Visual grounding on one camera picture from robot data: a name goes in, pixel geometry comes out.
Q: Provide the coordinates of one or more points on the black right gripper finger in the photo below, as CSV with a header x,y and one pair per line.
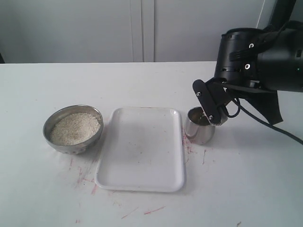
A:
x,y
212,98
267,105

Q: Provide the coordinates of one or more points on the white cabinet in background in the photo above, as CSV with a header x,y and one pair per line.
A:
x,y
53,31

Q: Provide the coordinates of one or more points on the steel bowl of rice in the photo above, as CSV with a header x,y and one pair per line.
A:
x,y
74,129

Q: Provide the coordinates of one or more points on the white plastic tray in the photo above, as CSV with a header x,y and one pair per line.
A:
x,y
142,151

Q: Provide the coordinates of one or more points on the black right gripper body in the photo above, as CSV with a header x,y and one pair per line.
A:
x,y
248,62

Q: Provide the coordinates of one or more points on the stainless steel cup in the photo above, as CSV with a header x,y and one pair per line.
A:
x,y
197,127

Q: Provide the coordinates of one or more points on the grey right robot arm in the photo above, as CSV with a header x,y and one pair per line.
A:
x,y
290,77

